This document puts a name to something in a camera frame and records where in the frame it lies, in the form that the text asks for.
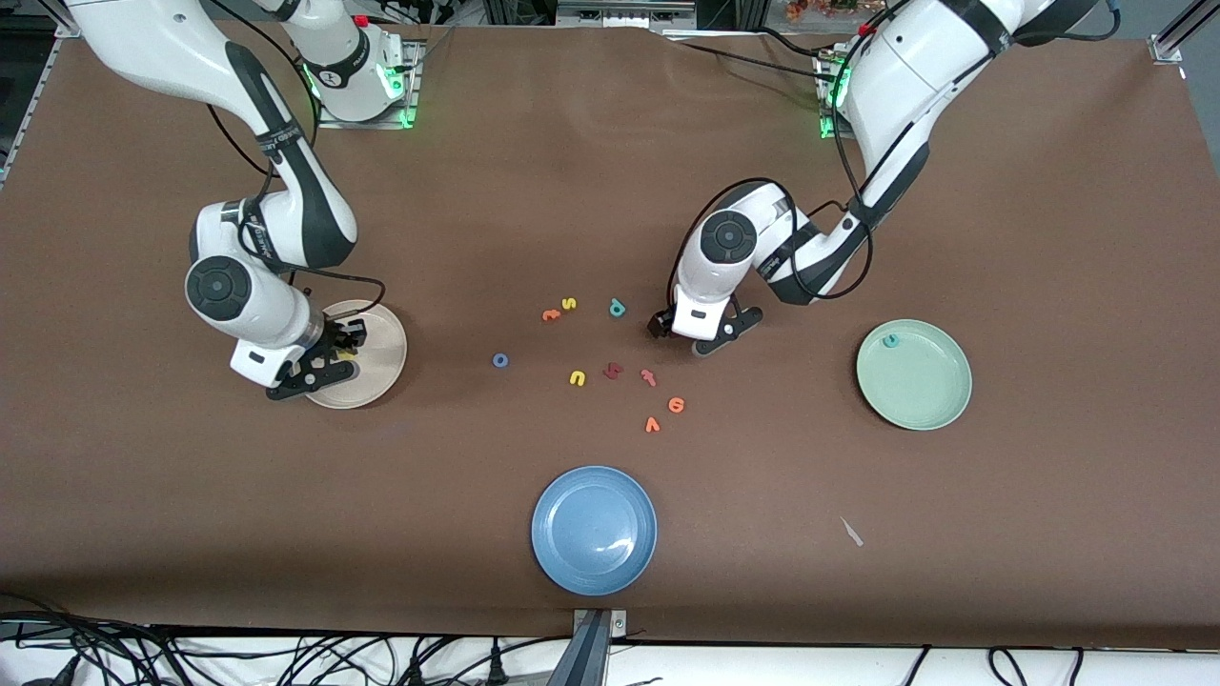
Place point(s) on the beige round plate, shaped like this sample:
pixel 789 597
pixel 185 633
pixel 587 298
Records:
pixel 381 372

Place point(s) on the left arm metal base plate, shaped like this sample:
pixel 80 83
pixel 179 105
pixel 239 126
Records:
pixel 827 131

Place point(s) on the aluminium camera post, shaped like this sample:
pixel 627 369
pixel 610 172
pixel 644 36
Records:
pixel 591 653

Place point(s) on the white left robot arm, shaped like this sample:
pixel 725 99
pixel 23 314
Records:
pixel 915 76

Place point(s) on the aluminium table edge rail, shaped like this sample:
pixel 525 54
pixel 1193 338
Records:
pixel 36 95

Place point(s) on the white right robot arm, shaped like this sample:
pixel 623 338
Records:
pixel 162 48

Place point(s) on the white paper scrap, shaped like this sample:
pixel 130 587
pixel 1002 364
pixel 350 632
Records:
pixel 851 532

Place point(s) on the pale green round plate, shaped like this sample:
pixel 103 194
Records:
pixel 914 381

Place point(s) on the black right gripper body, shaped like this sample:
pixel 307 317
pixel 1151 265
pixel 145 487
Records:
pixel 333 340

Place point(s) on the blue round plate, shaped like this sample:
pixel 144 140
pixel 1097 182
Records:
pixel 594 531

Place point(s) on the aluminium corner bracket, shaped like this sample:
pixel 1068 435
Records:
pixel 71 29
pixel 1168 48

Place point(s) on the brown table cover sheet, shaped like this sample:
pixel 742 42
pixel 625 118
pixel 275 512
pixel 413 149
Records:
pixel 610 191

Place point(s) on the orange dried flowers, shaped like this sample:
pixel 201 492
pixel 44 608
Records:
pixel 815 8

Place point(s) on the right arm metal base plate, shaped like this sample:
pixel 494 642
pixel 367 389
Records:
pixel 412 110

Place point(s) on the grey equipment box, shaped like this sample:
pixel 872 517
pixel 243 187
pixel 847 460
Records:
pixel 624 11

